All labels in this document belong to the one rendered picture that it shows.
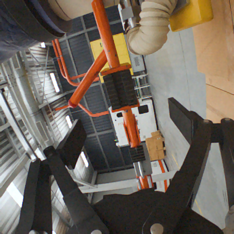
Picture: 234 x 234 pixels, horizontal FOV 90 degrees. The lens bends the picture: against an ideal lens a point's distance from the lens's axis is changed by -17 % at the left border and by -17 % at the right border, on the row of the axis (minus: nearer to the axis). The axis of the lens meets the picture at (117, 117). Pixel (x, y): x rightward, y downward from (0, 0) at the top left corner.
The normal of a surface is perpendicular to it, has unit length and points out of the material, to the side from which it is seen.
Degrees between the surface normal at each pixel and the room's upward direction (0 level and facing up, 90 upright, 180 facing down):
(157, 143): 89
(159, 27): 101
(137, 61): 90
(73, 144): 180
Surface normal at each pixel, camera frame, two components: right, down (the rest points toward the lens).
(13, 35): 0.34, 0.93
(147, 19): -0.58, -0.11
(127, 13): -0.50, 0.47
